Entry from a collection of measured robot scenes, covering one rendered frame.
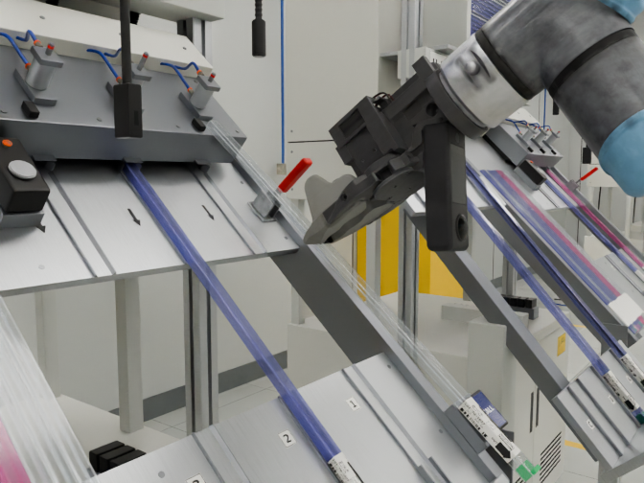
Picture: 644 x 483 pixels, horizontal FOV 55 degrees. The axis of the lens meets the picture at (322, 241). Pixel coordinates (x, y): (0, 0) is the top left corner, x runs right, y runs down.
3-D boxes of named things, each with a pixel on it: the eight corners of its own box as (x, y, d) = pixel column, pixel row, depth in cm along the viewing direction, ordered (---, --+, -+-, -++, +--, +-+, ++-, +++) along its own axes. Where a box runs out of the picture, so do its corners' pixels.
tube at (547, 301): (642, 422, 87) (652, 417, 86) (640, 425, 86) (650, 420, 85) (430, 160, 104) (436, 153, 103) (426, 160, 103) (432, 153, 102)
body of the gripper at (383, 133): (362, 144, 66) (450, 66, 60) (402, 210, 63) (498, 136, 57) (321, 134, 60) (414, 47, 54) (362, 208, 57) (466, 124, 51)
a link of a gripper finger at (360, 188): (337, 212, 63) (402, 160, 59) (346, 226, 62) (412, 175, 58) (312, 209, 59) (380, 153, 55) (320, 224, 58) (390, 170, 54)
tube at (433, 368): (530, 477, 53) (539, 470, 52) (524, 483, 52) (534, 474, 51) (214, 128, 74) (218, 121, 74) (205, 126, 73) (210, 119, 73)
